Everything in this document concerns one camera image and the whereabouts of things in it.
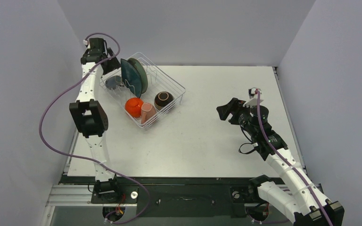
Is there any white blue-handled cup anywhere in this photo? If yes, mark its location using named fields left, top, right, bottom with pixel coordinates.
left=105, top=75, right=125, bottom=90

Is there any dark teal square plate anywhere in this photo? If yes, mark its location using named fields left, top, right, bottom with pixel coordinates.
left=120, top=59, right=142, bottom=98

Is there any light green floral plate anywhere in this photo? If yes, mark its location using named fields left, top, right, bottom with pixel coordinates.
left=127, top=58, right=148, bottom=94

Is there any orange bowl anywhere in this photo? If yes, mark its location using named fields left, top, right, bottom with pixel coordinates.
left=124, top=97, right=144, bottom=118

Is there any pink floral mug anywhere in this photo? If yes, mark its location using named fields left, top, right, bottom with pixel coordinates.
left=141, top=103, right=156, bottom=124

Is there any black patterned bowl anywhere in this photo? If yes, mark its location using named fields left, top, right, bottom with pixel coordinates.
left=154, top=91, right=174, bottom=111

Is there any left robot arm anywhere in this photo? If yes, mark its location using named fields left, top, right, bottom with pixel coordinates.
left=69, top=38, right=122, bottom=202

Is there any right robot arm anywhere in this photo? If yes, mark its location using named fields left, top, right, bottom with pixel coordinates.
left=216, top=98, right=345, bottom=226

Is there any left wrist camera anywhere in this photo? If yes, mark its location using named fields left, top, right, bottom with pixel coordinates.
left=82, top=39, right=91, bottom=49

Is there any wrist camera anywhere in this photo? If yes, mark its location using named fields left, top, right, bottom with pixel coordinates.
left=82, top=39, right=91, bottom=49
left=243, top=87, right=262, bottom=107

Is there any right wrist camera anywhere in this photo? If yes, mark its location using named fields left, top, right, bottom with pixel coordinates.
left=243, top=87, right=262, bottom=107

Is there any white wire dish rack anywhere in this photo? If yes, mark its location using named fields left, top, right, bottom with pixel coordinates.
left=100, top=52, right=186, bottom=128

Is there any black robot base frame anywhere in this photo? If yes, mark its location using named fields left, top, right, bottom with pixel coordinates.
left=48, top=176, right=294, bottom=226

